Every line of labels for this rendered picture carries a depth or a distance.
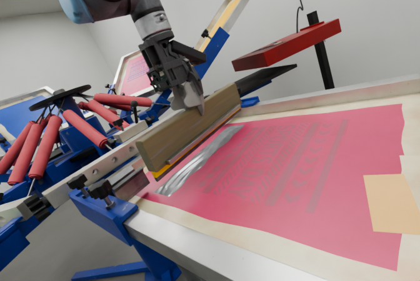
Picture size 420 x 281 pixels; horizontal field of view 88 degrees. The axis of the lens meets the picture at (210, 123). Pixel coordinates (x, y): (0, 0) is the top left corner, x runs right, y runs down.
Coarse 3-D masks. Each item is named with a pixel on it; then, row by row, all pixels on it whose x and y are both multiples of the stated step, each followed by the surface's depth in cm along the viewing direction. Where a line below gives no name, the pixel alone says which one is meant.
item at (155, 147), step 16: (208, 96) 63; (224, 96) 65; (192, 112) 54; (208, 112) 59; (224, 112) 64; (160, 128) 48; (176, 128) 50; (192, 128) 54; (144, 144) 44; (160, 144) 46; (176, 144) 50; (144, 160) 46; (160, 160) 46
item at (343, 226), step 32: (352, 160) 38; (384, 160) 35; (192, 192) 48; (352, 192) 32; (256, 224) 33; (288, 224) 31; (320, 224) 29; (352, 224) 27; (352, 256) 24; (384, 256) 23
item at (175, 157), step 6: (234, 108) 66; (228, 114) 64; (222, 120) 61; (210, 126) 58; (216, 126) 59; (204, 132) 55; (198, 138) 54; (186, 144) 52; (192, 144) 52; (180, 150) 50; (186, 150) 50; (174, 156) 48; (180, 156) 49; (168, 162) 47
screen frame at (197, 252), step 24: (312, 96) 64; (336, 96) 60; (360, 96) 57; (384, 96) 53; (144, 216) 41; (144, 240) 38; (168, 240) 32; (192, 240) 30; (216, 240) 29; (192, 264) 28; (216, 264) 25; (240, 264) 24; (264, 264) 23
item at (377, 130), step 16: (336, 112) 56; (352, 112) 53; (368, 112) 50; (384, 112) 47; (400, 112) 45; (224, 128) 79; (352, 128) 47; (368, 128) 44; (384, 128) 42; (400, 128) 41; (224, 144) 66; (352, 144) 42; (368, 144) 40; (384, 144) 38; (400, 144) 37
